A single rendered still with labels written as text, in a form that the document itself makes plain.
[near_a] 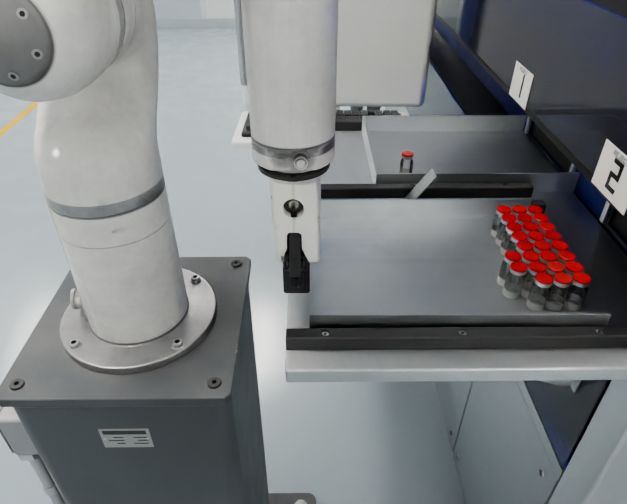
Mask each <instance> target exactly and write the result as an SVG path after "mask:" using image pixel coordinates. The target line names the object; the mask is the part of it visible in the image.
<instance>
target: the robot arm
mask: <svg viewBox="0 0 627 504"><path fill-rule="evenodd" d="M338 4H339V0H241V12H242V25H243V38H244V51H245V64H246V77H247V90H248V103H249V116H250V129H251V143H252V156H253V160H254V161H255V162H256V163H257V165H258V169H259V170H260V172H261V173H262V174H264V175H265V176H267V177H270V194H271V209H272V222H273V234H274V243H275V252H276V259H277V260H278V261H279V262H280V263H282V261H283V288H284V292H285V293H309V292H310V262H315V263H317V262H318V261H319V260H320V258H321V178H320V176H321V175H323V174H324V173H325V172H327V170H328V169H329V167H330V162H331V161H332V160H333V159H334V156H335V118H336V80H337V42H338ZM158 75H159V52H158V32H157V21H156V14H155V8H154V3H153V0H0V94H2V95H5V96H8V97H11V98H15V99H18V100H21V101H29V102H38V108H37V115H36V123H35V131H34V144H33V153H34V163H35V168H36V172H37V175H38V179H39V182H40V185H41V188H42V191H43V194H44V196H45V199H46V201H47V205H48V208H49V211H50V213H51V216H52V219H53V222H54V225H55V228H56V230H57V233H58V236H59V239H60V242H61V245H62V248H63V250H64V253H65V256H66V259H67V262H68V265H69V267H70V270H71V273H72V276H73V279H74V282H75V284H76V287H77V288H73V289H72V290H71V292H70V305H69V306H68V308H67V309H66V311H65V312H64V315H63V317H62V319H61V323H60V329H59V331H60V339H61V341H62V344H63V346H64V348H65V351H66V353H67V354H68V355H69V356H70V357H71V359H72V360H73V361H75V362H76V363H78V364H79V365H81V366H82V367H85V368H87V369H90V370H92V371H96V372H101V373H105V374H132V373H139V372H144V371H149V370H152V369H155V368H158V367H161V366H164V365H166V364H168V363H171V362H173V361H175V360H177V359H179V358H180V357H182V356H184V355H185V354H187V353H188V352H190V351H191V350H192V349H193V348H195V347H196V346H197V345H198V344H199V343H200V342H201V341H202V340H203V339H204V338H205V336H206V335H207V334H208V332H209V331H210V329H211V327H212V326H213V323H214V320H215V317H216V310H217V306H216V300H215V294H214V292H213V290H212V288H211V286H210V285H209V284H208V283H207V282H206V280H204V279H203V278H202V277H200V276H199V275H197V274H195V273H193V272H191V271H189V270H186V269H183V268H182V267H181V262H180V256H179V251H178V246H177V241H176V235H175V230H174V225H173V220H172V214H171V209H170V204H169V199H168V194H167V189H166V183H165V179H164V173H163V168H162V162H161V157H160V152H159V147H158V140H157V103H158Z"/></svg>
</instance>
